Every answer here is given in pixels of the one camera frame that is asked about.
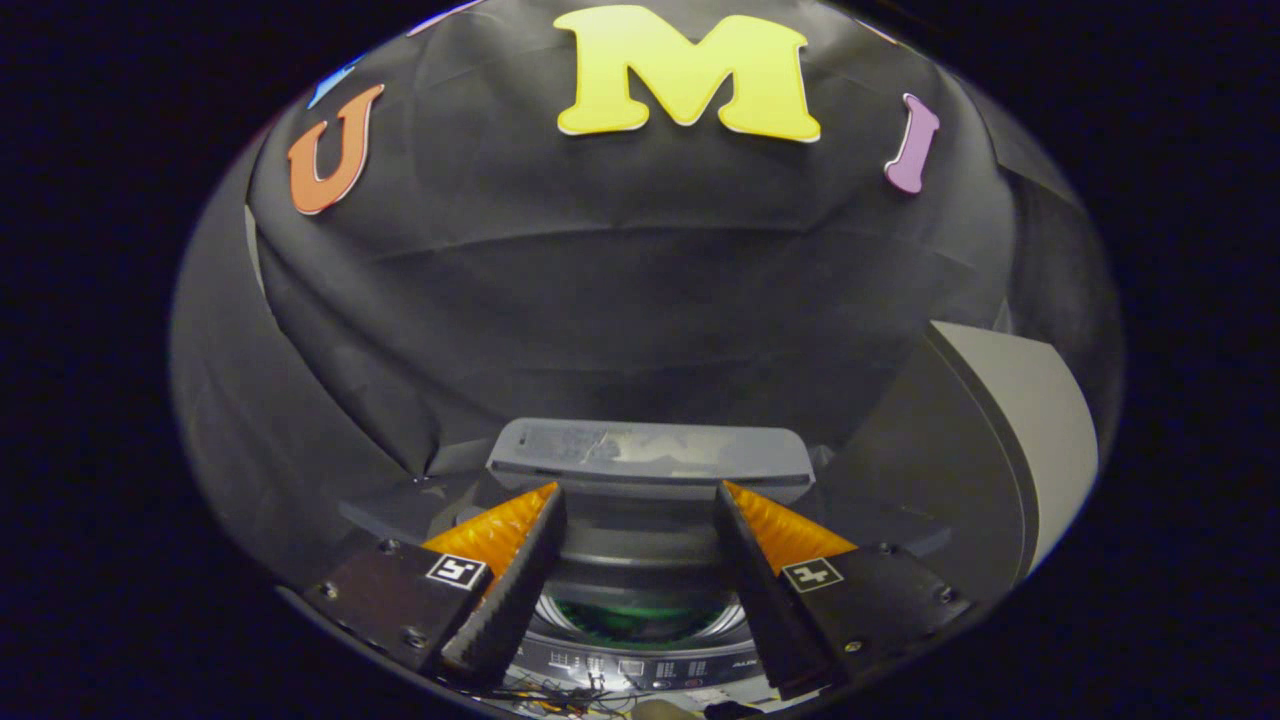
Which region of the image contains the black backdrop cloth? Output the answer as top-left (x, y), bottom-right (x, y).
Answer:
top-left (170, 0), bottom-right (1121, 591)

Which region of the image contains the dark washing machine lid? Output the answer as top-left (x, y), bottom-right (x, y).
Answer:
top-left (487, 418), bottom-right (816, 501)

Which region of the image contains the green polo shirt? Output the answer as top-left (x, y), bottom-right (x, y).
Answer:
top-left (560, 597), bottom-right (741, 644)

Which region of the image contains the beige cabinet with dark top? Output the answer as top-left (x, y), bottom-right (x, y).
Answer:
top-left (815, 320), bottom-right (1101, 601)

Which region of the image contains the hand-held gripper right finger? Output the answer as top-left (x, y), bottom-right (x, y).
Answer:
top-left (714, 480), bottom-right (973, 701)

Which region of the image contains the grey washing machine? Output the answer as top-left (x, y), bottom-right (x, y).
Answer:
top-left (338, 480), bottom-right (951, 693)

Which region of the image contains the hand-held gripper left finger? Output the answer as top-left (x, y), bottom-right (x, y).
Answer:
top-left (303, 481), bottom-right (568, 691)

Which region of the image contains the thin black floor cable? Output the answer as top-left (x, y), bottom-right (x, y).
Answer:
top-left (500, 672), bottom-right (641, 713)

